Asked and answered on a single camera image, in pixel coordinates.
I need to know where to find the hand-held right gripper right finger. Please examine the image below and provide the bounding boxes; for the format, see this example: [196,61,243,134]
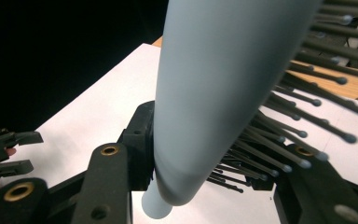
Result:
[239,141,293,191]

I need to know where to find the light blue hairbrush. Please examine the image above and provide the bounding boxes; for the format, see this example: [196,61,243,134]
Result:
[141,0,358,220]

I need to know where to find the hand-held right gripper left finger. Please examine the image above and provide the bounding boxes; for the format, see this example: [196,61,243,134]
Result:
[117,100,157,191]

